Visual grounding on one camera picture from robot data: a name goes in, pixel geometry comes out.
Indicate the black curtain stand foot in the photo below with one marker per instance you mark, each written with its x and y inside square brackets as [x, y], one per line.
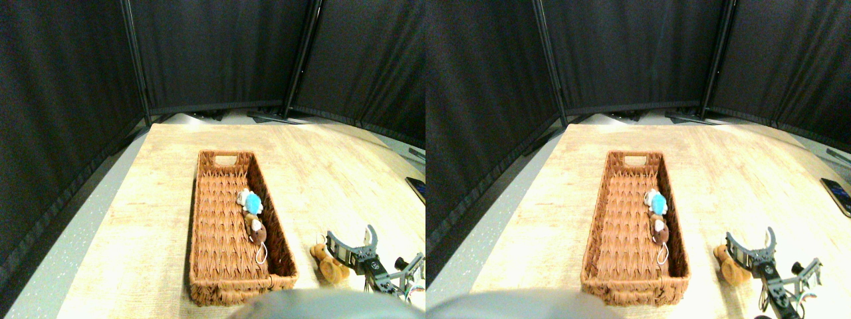
[691, 118]
[839, 157]
[625, 115]
[417, 155]
[209, 115]
[272, 118]

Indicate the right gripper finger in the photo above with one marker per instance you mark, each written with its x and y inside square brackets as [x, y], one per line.
[742, 248]
[772, 244]
[342, 247]
[373, 242]

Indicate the black curtain stand pole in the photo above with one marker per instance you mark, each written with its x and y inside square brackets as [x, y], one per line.
[136, 66]
[550, 66]
[719, 60]
[302, 60]

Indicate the white and blue plush toy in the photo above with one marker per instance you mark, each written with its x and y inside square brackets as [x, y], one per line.
[251, 203]
[657, 203]

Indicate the brown plush mouse toy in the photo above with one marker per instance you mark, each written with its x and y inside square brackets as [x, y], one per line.
[256, 231]
[660, 231]

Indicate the black smartphone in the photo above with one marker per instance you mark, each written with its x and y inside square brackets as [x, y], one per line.
[417, 190]
[836, 197]

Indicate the tan plush bear toy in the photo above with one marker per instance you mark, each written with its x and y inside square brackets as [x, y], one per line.
[728, 269]
[326, 267]

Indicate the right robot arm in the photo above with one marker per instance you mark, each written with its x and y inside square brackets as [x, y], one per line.
[779, 302]
[391, 284]

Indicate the brown wicker basket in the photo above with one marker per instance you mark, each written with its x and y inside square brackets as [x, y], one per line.
[615, 219]
[219, 219]

